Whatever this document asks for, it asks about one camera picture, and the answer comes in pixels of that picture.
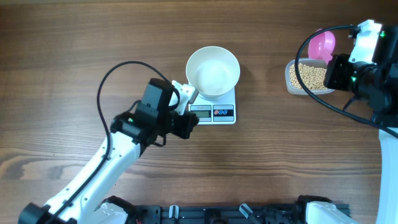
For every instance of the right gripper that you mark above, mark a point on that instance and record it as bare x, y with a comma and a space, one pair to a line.
337, 66

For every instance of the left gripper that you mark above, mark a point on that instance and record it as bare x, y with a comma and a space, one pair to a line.
189, 120

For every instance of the pink plastic measuring scoop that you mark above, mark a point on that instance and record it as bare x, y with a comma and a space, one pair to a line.
322, 46

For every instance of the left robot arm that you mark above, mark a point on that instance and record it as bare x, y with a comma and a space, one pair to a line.
161, 111

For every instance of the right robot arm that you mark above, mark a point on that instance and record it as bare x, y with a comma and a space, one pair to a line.
370, 72

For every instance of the white digital kitchen scale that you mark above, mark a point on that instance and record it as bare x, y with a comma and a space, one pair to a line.
217, 111

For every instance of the white bowl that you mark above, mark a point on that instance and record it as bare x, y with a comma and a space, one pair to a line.
213, 71

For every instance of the clear plastic container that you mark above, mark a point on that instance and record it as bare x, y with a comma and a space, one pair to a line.
310, 62

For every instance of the pile of soybeans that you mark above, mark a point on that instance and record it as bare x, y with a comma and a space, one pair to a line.
312, 77

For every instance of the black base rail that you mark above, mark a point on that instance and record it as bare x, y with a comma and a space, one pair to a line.
174, 214

